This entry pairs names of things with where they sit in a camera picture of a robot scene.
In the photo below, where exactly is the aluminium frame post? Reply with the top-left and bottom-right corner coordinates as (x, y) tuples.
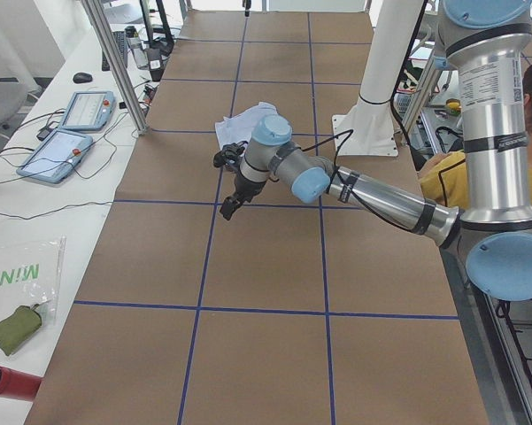
(81, 0), (148, 135)

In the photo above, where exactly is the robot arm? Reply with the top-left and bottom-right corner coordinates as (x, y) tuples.
(220, 1), (532, 301)

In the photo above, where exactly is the brown table mat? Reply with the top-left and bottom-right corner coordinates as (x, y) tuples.
(27, 12), (488, 424)

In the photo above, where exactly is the clear plastic bag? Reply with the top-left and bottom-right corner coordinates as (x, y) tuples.
(0, 236), (66, 327)

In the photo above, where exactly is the grey teach pendant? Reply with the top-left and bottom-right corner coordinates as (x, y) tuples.
(58, 91), (115, 132)
(16, 129), (93, 184)

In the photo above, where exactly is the black keyboard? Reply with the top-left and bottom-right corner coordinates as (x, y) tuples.
(101, 30), (128, 72)

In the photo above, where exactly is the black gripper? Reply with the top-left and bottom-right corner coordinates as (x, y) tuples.
(220, 173), (266, 220)

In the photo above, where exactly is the person in yellow shirt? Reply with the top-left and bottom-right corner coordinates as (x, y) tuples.
(418, 57), (532, 213)

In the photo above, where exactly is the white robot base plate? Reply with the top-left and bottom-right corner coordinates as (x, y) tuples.
(333, 0), (426, 157)

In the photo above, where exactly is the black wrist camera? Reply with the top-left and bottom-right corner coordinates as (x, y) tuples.
(213, 141), (248, 173)

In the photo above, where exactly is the red cylinder bottle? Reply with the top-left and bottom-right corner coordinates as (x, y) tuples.
(0, 366), (42, 402)

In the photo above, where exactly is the grey teach pendant left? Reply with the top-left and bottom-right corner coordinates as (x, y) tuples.
(16, 129), (93, 184)

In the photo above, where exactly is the green folded cloth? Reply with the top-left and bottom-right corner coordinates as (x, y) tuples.
(0, 305), (42, 356)

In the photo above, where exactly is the blue striped button shirt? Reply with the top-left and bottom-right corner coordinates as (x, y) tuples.
(215, 102), (278, 148)

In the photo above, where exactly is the black computer mouse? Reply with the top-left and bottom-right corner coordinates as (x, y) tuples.
(73, 72), (93, 84)

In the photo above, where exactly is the grey teach pendant right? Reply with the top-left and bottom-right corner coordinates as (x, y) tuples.
(58, 91), (115, 132)

